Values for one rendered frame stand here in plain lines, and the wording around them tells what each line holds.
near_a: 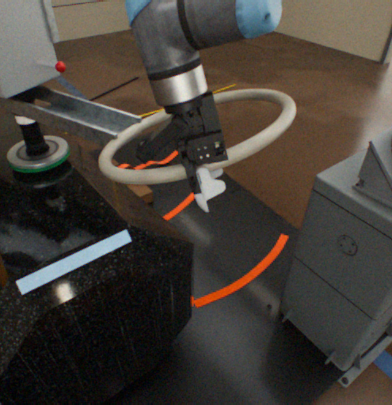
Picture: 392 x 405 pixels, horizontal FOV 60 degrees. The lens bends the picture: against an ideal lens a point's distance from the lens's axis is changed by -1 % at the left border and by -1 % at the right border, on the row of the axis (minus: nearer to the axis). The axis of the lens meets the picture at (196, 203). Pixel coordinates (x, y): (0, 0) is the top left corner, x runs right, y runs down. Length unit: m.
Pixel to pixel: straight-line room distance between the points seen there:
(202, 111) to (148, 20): 0.16
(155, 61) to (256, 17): 0.16
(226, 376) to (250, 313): 0.34
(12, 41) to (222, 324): 1.43
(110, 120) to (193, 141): 0.55
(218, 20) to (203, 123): 0.17
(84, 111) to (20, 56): 0.23
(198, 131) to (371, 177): 0.74
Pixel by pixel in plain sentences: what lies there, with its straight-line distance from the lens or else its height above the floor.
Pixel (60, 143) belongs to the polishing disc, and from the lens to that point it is 1.40.
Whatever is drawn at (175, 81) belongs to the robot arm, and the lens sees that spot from 0.55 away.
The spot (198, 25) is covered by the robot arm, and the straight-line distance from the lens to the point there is 0.52.
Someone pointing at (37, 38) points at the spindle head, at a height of 1.28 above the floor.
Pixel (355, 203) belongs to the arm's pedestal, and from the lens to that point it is 1.23.
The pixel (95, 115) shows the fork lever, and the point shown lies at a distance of 1.14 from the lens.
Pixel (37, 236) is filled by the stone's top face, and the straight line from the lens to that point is 1.09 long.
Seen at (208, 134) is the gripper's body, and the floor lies 1.27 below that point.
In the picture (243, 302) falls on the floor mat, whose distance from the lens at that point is 1.86.
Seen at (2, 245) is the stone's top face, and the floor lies 0.85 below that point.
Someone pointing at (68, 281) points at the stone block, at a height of 0.79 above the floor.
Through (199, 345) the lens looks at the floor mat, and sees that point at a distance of 1.73.
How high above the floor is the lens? 1.55
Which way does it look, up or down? 40 degrees down
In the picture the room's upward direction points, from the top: straight up
